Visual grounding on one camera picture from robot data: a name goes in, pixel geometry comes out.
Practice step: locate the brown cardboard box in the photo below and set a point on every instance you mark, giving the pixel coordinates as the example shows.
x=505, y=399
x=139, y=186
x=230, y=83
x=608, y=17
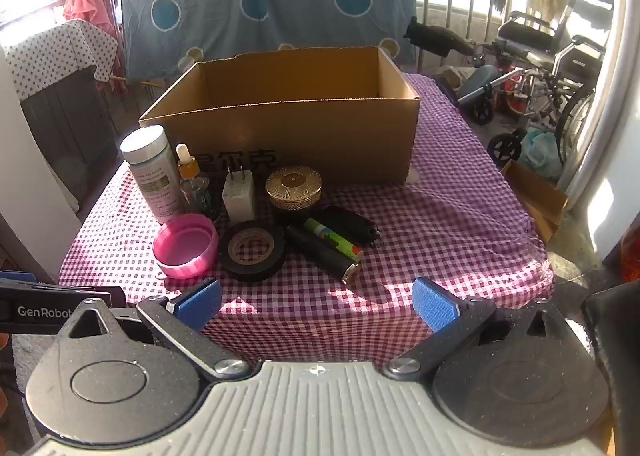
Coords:
x=325, y=136

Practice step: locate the green plastic bag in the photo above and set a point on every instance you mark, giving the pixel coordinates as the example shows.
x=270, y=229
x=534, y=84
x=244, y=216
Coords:
x=542, y=153

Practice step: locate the white polka dot cloth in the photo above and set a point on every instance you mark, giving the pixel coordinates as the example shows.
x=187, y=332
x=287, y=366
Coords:
x=50, y=51

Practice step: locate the white charger plug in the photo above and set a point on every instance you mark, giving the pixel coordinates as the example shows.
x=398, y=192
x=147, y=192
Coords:
x=237, y=198

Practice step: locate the silver frame wheelchair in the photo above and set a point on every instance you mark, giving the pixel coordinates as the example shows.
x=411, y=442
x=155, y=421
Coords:
x=570, y=86

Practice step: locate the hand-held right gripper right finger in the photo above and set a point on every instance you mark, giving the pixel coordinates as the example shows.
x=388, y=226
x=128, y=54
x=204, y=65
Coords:
x=435, y=306

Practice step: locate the black jar gold lid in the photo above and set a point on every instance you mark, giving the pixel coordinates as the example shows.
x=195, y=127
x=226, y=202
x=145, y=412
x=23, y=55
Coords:
x=292, y=186

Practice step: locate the green marker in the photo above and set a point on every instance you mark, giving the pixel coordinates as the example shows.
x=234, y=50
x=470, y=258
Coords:
x=330, y=236

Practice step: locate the dark grey cabinet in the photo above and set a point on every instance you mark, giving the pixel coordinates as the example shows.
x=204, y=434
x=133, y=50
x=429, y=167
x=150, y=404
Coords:
x=65, y=136

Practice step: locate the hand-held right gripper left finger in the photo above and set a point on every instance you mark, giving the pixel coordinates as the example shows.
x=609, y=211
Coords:
x=200, y=303

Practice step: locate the small cardboard box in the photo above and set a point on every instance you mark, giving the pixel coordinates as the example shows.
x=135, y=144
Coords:
x=540, y=198

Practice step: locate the blue bedsheet with circles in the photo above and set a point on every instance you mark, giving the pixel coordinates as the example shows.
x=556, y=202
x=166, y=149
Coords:
x=300, y=11

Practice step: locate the black padded object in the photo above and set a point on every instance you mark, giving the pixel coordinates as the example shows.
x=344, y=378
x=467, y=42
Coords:
x=617, y=336

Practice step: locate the black cylinder gold end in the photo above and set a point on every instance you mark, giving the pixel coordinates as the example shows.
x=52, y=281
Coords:
x=315, y=250

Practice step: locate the black tape roll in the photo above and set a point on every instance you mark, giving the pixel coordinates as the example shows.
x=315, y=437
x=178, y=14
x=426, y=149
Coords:
x=227, y=261

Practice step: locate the purple checkered tablecloth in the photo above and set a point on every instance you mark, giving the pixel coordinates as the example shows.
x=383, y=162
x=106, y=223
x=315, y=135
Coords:
x=450, y=236

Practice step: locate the black reclining wheelchair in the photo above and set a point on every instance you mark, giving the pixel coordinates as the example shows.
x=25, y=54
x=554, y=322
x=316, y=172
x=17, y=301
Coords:
x=530, y=33

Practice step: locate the pink hanging cloth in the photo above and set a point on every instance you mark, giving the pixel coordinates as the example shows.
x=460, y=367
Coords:
x=85, y=1

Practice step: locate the dropper bottle orange liquid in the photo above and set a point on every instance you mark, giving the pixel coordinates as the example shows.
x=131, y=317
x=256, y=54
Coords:
x=190, y=173

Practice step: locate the pink plastic lid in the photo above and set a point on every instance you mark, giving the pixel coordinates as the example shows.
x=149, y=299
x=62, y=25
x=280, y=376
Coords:
x=182, y=245

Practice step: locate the white bottle green label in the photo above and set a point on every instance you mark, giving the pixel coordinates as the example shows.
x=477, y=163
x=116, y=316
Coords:
x=150, y=161

